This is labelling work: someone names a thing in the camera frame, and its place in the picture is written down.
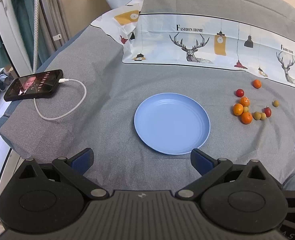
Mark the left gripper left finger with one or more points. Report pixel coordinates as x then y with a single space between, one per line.
72 170

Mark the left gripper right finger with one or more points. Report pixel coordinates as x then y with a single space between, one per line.
212 173

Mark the blue plastic plate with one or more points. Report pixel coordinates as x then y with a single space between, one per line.
172 123

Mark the peeled-top small orange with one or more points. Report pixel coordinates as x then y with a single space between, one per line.
245 101

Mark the far red cherry tomato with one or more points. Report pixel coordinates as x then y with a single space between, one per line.
239 93

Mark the black smartphone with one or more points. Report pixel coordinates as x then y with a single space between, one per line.
39 85

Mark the grey deer print quilt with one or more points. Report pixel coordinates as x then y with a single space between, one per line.
97 109

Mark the grey curtain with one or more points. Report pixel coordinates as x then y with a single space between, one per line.
53 11

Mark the white window frame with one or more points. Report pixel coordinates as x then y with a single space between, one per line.
12 39

